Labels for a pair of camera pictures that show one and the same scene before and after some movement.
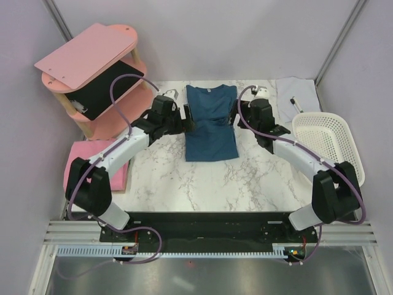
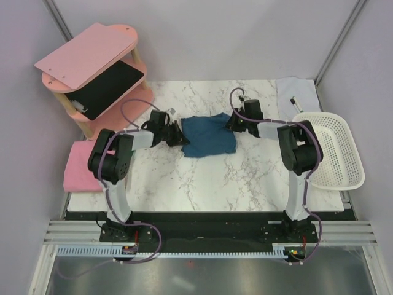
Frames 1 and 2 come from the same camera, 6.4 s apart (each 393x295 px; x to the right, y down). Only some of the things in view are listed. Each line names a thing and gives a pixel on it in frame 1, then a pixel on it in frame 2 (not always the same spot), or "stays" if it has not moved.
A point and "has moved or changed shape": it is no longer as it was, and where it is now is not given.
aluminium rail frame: [71, 231] stays
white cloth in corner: [305, 93] stays
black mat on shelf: [93, 93] stays
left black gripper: [183, 126] to [179, 139]
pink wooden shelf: [86, 55] stays
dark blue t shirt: [212, 138] has moved or changed shape
